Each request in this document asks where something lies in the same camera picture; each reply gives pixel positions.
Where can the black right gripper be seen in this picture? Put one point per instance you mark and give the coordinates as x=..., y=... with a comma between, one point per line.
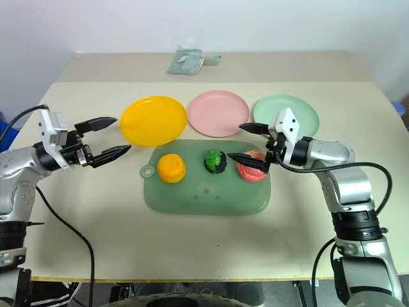
x=274, y=147

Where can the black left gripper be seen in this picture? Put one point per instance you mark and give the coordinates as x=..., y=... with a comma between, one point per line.
x=75, y=150

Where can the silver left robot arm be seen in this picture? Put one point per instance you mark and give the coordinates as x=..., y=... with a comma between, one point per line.
x=19, y=169

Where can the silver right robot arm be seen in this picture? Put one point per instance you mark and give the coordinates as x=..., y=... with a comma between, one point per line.
x=351, y=192

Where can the red toy fruit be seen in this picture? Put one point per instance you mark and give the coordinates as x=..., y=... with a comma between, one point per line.
x=250, y=171

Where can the green toy fruit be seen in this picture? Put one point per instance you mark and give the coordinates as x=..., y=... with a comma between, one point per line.
x=213, y=161

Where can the pink plate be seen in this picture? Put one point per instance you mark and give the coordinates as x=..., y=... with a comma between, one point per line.
x=218, y=113

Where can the yellow plate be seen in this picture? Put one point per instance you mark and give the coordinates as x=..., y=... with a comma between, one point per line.
x=153, y=121

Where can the green plate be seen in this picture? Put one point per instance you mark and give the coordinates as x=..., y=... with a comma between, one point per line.
x=306, y=118

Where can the orange toy fruit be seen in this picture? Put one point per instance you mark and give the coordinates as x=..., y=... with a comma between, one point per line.
x=171, y=168

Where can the green cutting board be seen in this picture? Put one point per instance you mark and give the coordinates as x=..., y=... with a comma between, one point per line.
x=207, y=195

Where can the blue object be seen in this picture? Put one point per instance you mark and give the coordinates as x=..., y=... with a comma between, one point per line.
x=5, y=131

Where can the light green packaged dustpan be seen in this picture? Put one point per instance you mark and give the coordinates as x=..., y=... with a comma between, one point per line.
x=187, y=62

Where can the blue capped container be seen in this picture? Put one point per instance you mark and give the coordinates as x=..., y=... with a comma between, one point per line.
x=401, y=110

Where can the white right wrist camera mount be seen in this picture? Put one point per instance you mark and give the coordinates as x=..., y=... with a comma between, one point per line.
x=287, y=128

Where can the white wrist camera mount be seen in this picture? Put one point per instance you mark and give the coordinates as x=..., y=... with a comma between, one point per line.
x=287, y=128
x=51, y=129

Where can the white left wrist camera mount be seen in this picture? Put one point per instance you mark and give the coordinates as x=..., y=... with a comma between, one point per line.
x=51, y=129

